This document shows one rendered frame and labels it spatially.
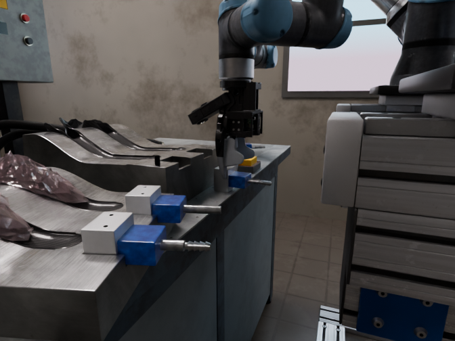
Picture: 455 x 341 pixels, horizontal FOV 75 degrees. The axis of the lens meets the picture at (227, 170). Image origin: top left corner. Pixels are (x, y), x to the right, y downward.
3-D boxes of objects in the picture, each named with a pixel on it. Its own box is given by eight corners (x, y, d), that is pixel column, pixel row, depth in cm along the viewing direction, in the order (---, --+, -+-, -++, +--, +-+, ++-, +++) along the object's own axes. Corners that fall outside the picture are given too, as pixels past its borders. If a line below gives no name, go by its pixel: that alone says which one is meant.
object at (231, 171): (274, 192, 68) (275, 169, 67) (267, 198, 64) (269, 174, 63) (223, 185, 73) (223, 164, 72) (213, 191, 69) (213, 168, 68)
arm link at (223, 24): (227, -8, 54) (212, 5, 62) (227, 56, 57) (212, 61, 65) (265, -3, 57) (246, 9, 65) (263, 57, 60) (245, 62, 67)
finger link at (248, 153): (253, 175, 70) (250, 139, 66) (230, 172, 72) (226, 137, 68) (257, 169, 72) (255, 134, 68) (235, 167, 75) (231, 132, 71)
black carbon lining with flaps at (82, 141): (190, 155, 74) (189, 118, 72) (151, 170, 59) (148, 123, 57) (85, 147, 87) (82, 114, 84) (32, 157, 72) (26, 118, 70)
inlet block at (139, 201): (223, 220, 46) (223, 187, 44) (219, 235, 41) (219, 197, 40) (140, 217, 47) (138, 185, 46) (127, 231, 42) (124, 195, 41)
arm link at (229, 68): (212, 59, 61) (228, 63, 68) (212, 82, 62) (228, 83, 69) (246, 57, 58) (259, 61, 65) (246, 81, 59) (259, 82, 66)
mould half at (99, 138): (222, 178, 79) (221, 128, 75) (168, 214, 55) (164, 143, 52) (82, 163, 97) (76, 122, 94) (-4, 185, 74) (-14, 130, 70)
